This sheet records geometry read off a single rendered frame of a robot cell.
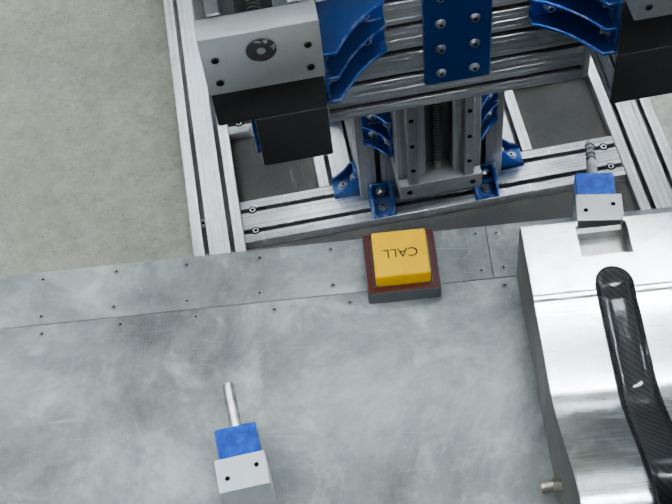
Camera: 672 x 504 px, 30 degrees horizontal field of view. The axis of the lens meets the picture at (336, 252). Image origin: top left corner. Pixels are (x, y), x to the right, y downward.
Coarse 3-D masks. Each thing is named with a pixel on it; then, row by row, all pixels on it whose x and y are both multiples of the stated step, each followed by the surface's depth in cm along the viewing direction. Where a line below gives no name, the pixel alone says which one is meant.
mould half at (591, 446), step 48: (528, 240) 130; (576, 240) 129; (528, 288) 129; (576, 288) 126; (528, 336) 133; (576, 336) 123; (576, 384) 121; (576, 432) 116; (624, 432) 115; (576, 480) 110; (624, 480) 110
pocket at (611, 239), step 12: (576, 228) 131; (588, 228) 132; (600, 228) 132; (612, 228) 132; (624, 228) 131; (588, 240) 132; (600, 240) 132; (612, 240) 132; (624, 240) 132; (588, 252) 132; (600, 252) 132; (612, 252) 131
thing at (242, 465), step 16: (224, 384) 130; (224, 432) 125; (240, 432) 125; (256, 432) 125; (224, 448) 124; (240, 448) 124; (256, 448) 124; (224, 464) 122; (240, 464) 122; (256, 464) 122; (224, 480) 121; (240, 480) 121; (256, 480) 121; (224, 496) 121; (240, 496) 122; (256, 496) 122; (272, 496) 123
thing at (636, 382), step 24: (600, 288) 126; (624, 288) 126; (624, 312) 125; (624, 336) 124; (624, 360) 122; (648, 360) 121; (624, 384) 121; (648, 384) 120; (624, 408) 118; (648, 408) 119; (648, 432) 116; (648, 456) 112
